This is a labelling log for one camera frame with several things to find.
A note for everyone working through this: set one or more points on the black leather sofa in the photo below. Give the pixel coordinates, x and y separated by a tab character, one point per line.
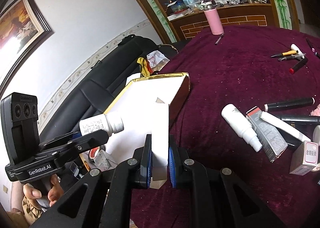
103	83

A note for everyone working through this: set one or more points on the person left hand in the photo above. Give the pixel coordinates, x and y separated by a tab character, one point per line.
53	194

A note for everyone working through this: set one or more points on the white spray bottle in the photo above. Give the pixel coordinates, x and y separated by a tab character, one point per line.
241	126

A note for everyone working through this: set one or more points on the yellow cloth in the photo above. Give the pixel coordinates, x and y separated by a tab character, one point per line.
144	67

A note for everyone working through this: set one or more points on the long black pen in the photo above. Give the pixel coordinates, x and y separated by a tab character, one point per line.
312	48

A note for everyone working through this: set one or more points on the white labelled pill bottle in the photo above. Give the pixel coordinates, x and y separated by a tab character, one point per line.
111	124

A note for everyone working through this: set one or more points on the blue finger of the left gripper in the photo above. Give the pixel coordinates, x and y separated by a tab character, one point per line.
85	143
64	138

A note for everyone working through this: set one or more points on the white tube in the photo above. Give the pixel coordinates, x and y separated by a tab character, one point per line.
276	122

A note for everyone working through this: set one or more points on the small silver medicine box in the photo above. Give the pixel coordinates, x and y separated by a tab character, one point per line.
304	159

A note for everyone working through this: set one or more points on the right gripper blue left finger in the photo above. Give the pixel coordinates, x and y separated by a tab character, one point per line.
146	163

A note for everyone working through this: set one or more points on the long silver red box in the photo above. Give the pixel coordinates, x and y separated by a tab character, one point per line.
272	141

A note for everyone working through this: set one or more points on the gold-edged white cardboard box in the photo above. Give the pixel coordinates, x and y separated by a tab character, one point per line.
134	105

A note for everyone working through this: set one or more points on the pink thermos bottle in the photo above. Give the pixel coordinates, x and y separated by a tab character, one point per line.
213	19

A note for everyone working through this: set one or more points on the black tape roll red core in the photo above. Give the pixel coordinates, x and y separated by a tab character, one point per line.
93	153

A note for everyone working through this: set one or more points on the blue white staples box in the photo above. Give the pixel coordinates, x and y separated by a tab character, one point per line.
104	161

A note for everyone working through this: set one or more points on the white carton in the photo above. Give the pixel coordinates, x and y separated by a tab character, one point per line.
159	127

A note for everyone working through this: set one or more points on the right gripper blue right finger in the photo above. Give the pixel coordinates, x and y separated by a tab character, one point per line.
176	168

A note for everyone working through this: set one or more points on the white plastic bag red print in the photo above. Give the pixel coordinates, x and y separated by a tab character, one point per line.
157	60

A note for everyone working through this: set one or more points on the black marker white cap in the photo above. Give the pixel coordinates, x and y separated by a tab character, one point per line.
289	104

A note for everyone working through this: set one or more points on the framed painting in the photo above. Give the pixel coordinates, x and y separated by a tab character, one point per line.
23	29

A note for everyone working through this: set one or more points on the yellow black pen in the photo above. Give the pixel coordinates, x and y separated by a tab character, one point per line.
288	53

